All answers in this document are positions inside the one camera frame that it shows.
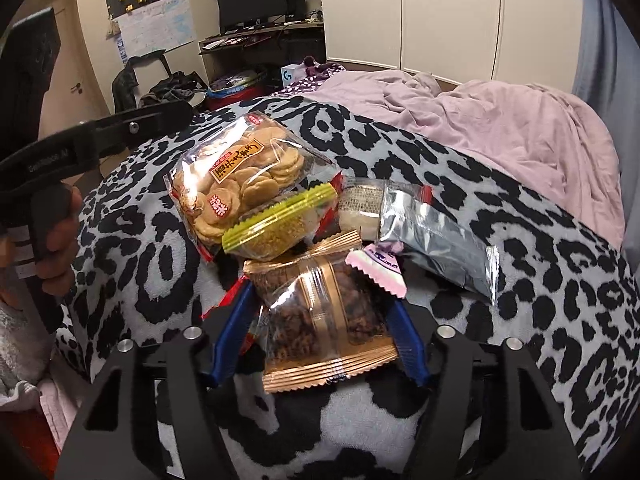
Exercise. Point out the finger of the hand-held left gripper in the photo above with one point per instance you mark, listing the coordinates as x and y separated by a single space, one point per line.
150 120

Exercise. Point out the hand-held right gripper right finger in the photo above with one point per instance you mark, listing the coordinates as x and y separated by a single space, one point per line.
407 345

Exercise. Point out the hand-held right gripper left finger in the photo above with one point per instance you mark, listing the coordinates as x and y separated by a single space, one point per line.
235 325

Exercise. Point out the brown snack packet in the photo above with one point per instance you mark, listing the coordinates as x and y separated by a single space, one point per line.
320 320

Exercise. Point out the silver foil snack packet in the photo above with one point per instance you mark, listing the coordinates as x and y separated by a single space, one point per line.
435 240

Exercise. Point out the clear red-edged bun packet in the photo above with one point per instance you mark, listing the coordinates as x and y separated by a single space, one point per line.
360 205

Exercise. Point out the person's left hand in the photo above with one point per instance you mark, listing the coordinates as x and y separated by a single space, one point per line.
62 245

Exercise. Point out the red snack packet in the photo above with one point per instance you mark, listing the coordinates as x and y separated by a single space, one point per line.
226 299

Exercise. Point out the pile of dark clothes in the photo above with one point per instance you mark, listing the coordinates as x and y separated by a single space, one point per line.
172 90

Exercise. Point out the black jacket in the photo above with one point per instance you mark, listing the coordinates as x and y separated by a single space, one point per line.
125 85

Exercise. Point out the small pink candy packet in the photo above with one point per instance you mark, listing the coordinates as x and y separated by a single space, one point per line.
375 267

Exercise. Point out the beige door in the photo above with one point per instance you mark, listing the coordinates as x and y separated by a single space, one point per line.
85 60

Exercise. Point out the red storage bin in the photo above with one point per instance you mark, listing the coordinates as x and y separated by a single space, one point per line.
240 99

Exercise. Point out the light blue plastic tub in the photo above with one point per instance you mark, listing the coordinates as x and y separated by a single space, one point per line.
235 82

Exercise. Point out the leopard print blanket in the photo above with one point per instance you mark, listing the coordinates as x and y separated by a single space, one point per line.
500 360

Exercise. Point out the yellow-green edged snack packet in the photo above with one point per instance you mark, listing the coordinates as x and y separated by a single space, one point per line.
280 225

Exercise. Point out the clear bag of rice crackers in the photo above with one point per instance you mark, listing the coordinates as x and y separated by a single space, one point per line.
260 170

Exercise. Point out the wooden computer desk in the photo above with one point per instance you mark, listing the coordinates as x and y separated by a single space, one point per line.
260 28

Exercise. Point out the white box with blue logo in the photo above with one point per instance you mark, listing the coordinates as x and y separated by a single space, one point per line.
289 74

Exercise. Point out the black computer monitor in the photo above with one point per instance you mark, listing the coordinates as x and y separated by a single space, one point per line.
250 0

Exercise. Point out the purple spotted cloth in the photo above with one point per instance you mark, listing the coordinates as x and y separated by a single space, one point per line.
320 72

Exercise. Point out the black speaker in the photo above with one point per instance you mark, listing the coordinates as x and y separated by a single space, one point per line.
295 2

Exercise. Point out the pink duvet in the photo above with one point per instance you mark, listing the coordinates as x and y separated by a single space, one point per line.
475 120

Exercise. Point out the cream wardrobe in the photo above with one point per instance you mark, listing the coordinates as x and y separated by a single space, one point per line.
450 10

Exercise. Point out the blue-grey curtain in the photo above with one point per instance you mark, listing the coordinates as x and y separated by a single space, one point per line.
605 60

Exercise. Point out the white wall calendar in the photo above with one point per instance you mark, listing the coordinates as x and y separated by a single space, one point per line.
155 25

